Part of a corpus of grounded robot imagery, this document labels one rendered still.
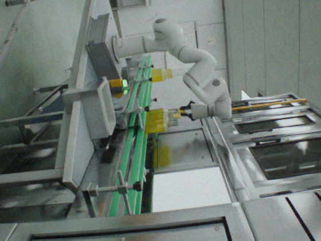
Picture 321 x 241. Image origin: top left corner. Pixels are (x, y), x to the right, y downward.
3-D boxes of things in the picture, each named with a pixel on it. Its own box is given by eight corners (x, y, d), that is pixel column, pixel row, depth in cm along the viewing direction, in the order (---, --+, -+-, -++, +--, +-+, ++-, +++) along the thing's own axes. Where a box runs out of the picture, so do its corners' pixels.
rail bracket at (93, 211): (74, 226, 81) (147, 220, 80) (58, 181, 75) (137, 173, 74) (78, 216, 86) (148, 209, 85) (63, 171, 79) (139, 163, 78)
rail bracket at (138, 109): (128, 132, 141) (152, 129, 140) (121, 101, 135) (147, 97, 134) (128, 130, 144) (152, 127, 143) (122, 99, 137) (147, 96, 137)
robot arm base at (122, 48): (110, 46, 137) (140, 41, 135) (111, 29, 143) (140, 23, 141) (119, 66, 150) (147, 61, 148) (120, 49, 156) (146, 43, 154)
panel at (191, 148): (148, 247, 95) (245, 235, 93) (147, 241, 93) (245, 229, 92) (153, 136, 178) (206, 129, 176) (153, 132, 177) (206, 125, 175)
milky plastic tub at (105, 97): (92, 139, 122) (111, 137, 121) (79, 91, 113) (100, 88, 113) (100, 124, 138) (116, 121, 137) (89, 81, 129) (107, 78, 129)
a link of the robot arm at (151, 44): (146, 58, 146) (176, 53, 144) (140, 35, 137) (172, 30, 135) (147, 49, 153) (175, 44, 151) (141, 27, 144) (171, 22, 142)
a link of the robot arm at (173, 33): (178, 65, 133) (173, 35, 122) (154, 48, 149) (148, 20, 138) (194, 57, 135) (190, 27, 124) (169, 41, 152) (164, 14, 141)
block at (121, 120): (114, 131, 140) (127, 129, 140) (110, 113, 137) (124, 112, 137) (114, 128, 144) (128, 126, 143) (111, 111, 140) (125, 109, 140)
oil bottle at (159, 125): (131, 135, 153) (169, 131, 152) (129, 126, 151) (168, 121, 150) (132, 131, 158) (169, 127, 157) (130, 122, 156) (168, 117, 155)
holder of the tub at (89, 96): (94, 150, 124) (110, 148, 123) (78, 92, 113) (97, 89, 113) (101, 133, 140) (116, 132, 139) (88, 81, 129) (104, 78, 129)
